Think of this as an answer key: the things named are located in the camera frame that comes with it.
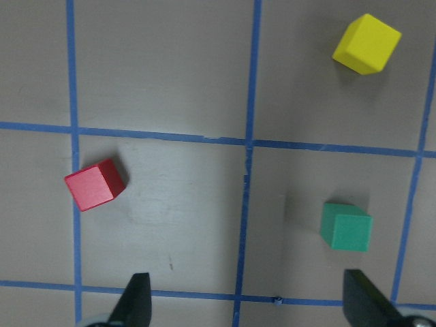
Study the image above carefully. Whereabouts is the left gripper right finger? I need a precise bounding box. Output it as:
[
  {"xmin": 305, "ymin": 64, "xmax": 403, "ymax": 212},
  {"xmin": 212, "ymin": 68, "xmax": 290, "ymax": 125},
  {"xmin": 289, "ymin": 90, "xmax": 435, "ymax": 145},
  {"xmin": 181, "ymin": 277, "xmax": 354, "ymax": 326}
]
[{"xmin": 343, "ymin": 269, "xmax": 404, "ymax": 327}]

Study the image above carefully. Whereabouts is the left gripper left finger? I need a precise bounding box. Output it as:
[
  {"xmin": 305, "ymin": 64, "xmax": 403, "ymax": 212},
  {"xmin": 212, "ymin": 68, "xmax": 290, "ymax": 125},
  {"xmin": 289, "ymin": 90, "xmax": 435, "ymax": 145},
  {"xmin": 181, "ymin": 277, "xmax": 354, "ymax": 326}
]
[{"xmin": 106, "ymin": 272, "xmax": 151, "ymax": 327}]

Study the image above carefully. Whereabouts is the red wooden block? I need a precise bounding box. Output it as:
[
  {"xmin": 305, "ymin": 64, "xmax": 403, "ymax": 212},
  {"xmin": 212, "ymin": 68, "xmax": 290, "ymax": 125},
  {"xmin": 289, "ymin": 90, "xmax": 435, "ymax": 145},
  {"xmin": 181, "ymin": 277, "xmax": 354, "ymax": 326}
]
[{"xmin": 64, "ymin": 159, "xmax": 126, "ymax": 212}]

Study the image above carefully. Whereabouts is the green wooden block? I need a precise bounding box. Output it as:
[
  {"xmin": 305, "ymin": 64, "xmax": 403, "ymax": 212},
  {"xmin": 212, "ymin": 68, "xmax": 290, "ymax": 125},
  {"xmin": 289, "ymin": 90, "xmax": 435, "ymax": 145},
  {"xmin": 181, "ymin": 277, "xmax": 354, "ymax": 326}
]
[{"xmin": 320, "ymin": 203, "xmax": 373, "ymax": 252}]

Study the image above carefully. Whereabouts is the yellow wooden block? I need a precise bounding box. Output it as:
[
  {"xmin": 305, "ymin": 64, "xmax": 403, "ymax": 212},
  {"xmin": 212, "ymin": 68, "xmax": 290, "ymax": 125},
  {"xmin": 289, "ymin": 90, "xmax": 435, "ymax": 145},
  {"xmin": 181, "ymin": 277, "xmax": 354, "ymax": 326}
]
[{"xmin": 332, "ymin": 14, "xmax": 402, "ymax": 75}]

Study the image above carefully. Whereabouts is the brown paper table mat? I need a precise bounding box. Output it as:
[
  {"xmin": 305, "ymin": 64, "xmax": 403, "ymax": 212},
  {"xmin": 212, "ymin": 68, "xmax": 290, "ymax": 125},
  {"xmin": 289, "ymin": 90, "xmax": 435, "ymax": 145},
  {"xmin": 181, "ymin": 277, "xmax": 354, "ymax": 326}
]
[{"xmin": 1, "ymin": 1, "xmax": 435, "ymax": 326}]

